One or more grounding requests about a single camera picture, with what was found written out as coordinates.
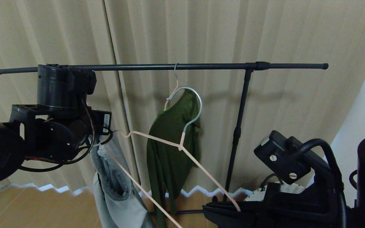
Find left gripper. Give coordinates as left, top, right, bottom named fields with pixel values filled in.
left=37, top=109, right=113, bottom=162

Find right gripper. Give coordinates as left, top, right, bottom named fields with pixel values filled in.
left=202, top=177, right=357, bottom=228

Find pale grey shorts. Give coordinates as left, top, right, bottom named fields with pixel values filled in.
left=89, top=135, right=156, bottom=228

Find green long-sleeved shirt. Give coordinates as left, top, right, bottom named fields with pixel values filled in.
left=147, top=89, right=202, bottom=228

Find pink clothes hanger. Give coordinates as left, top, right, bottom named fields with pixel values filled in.
left=103, top=86, right=241, bottom=228
left=164, top=63, right=186, bottom=111

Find white laundry basket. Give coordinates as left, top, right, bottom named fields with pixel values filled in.
left=244, top=173, right=306, bottom=202

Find black clothes rack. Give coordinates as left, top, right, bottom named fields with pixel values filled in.
left=0, top=62, right=329, bottom=216

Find beige curtain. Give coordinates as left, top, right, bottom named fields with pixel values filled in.
left=0, top=0, right=365, bottom=195

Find black cable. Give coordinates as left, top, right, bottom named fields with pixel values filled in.
left=18, top=149, right=94, bottom=173
left=295, top=138, right=348, bottom=228

